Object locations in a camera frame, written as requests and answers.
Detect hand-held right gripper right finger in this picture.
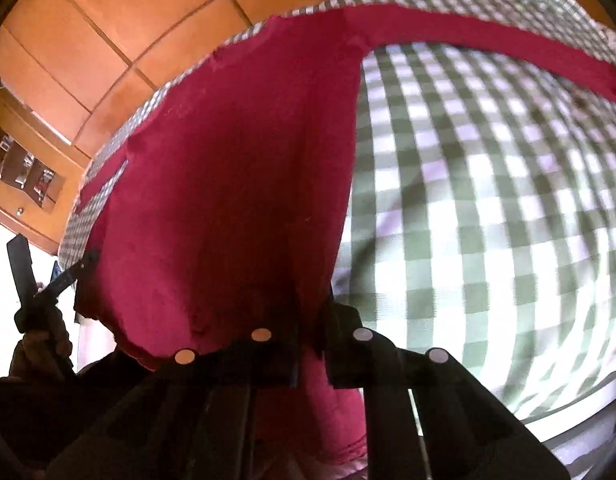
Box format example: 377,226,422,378
315,305,571,480

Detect white mattress side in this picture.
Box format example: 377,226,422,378
508,375,616,476

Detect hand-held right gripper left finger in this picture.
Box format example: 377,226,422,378
42,327,303,480

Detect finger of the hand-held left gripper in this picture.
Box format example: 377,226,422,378
34,248,99,306
6,234,38,333

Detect red garment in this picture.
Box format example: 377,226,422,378
72,2,616,466

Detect green white checked bedsheet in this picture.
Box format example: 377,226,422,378
58,0,616,441

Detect wooden side cabinet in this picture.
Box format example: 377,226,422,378
0,65,91,256

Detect wooden panelled wardrobe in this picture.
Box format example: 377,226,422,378
0,0,614,161

